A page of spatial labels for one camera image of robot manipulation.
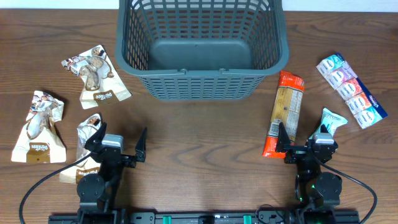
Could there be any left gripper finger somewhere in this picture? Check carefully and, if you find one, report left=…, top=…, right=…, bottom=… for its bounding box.
left=135, top=128, right=147, bottom=162
left=85, top=123, right=107, bottom=152

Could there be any teal snack bar wrapper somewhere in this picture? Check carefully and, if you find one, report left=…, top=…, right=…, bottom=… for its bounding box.
left=309, top=108, right=348, bottom=139

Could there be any beige snack pouch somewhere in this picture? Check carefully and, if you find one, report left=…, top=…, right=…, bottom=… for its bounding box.
left=59, top=113, right=102, bottom=184
left=62, top=45, right=132, bottom=110
left=11, top=90, right=66, bottom=164

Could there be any orange cracker package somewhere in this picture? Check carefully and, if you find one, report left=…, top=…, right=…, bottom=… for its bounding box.
left=262, top=71, right=305, bottom=159

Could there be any tissue multipack strip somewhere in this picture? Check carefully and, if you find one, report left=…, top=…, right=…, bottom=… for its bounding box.
left=317, top=53, right=388, bottom=129

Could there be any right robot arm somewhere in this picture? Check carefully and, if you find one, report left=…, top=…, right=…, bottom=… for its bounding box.
left=275, top=123, right=342, bottom=223

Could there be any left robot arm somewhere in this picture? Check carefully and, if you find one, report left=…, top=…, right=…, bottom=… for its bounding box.
left=77, top=123, right=147, bottom=223

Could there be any grey plastic basket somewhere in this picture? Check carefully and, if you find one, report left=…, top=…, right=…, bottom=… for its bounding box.
left=115, top=0, right=289, bottom=100

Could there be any right black cable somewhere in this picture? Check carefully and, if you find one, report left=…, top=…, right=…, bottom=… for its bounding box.
left=312, top=154, right=379, bottom=224

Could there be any black cable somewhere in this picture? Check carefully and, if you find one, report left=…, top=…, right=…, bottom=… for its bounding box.
left=312, top=154, right=379, bottom=224
left=19, top=151, right=93, bottom=224

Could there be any left black cable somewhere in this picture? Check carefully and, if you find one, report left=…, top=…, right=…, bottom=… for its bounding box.
left=19, top=151, right=93, bottom=224

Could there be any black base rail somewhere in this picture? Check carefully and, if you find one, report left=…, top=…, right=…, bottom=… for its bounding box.
left=47, top=209, right=360, bottom=224

